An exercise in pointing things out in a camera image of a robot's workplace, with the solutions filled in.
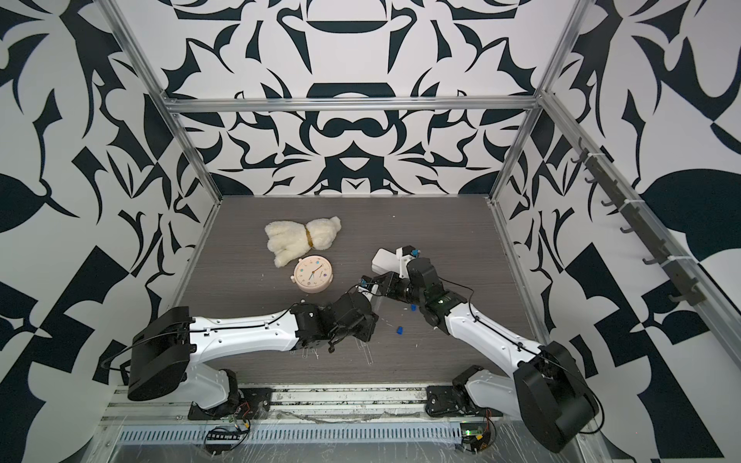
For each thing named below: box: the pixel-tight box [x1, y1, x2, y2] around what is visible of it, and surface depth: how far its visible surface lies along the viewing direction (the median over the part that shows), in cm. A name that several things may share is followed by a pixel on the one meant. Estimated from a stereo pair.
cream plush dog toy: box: [265, 216, 342, 269], surface depth 100 cm
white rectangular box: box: [370, 247, 401, 275], surface depth 98 cm
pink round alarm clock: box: [289, 254, 335, 295], surface depth 98 cm
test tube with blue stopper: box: [358, 341, 375, 366], surface depth 83 cm
